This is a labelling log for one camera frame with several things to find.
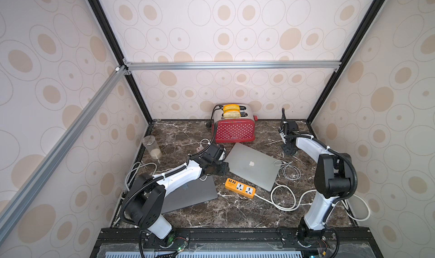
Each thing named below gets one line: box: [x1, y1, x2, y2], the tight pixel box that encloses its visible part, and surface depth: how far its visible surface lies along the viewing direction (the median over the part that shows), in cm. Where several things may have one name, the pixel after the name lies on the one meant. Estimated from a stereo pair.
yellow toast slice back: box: [223, 103, 241, 111], surface depth 100 cm
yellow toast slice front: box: [223, 109, 241, 119], surface depth 99 cm
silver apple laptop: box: [223, 142, 283, 192], surface depth 98 cm
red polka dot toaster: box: [212, 104, 259, 144], surface depth 101 cm
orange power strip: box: [224, 177, 257, 200], surface depth 88 cm
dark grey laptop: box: [160, 175, 219, 215], surface depth 89 cm
